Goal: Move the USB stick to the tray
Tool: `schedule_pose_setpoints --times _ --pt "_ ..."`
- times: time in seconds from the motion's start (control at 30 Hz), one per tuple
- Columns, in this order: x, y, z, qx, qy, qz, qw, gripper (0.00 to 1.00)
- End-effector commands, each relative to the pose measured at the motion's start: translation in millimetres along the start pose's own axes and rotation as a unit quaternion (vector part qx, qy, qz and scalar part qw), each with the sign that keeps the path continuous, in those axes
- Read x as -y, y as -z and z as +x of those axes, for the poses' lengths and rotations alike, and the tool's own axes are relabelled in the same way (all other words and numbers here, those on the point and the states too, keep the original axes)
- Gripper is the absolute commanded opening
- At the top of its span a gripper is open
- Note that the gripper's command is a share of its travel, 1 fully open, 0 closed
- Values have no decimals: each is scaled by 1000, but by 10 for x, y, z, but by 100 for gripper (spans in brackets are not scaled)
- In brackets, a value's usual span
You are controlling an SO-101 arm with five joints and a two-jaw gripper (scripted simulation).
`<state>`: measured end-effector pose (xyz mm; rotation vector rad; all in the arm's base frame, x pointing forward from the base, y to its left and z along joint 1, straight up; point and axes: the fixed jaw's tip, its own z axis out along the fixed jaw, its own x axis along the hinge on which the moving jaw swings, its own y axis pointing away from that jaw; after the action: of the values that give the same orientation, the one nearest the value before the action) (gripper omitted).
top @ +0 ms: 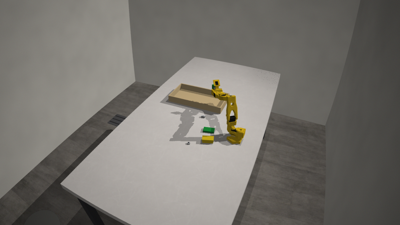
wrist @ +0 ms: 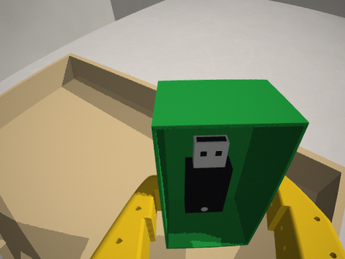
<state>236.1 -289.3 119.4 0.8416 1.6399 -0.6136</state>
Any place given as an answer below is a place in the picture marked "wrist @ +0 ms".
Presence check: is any tan open tray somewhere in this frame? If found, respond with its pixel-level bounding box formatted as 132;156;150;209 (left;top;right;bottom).
0;53;345;259

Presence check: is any black usb stick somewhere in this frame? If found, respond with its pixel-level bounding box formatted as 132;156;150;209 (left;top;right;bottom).
185;135;233;213

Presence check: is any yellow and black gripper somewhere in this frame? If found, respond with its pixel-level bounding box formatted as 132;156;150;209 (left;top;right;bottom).
90;175;345;259

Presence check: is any green box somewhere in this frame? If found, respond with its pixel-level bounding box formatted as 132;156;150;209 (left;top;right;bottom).
152;79;309;249

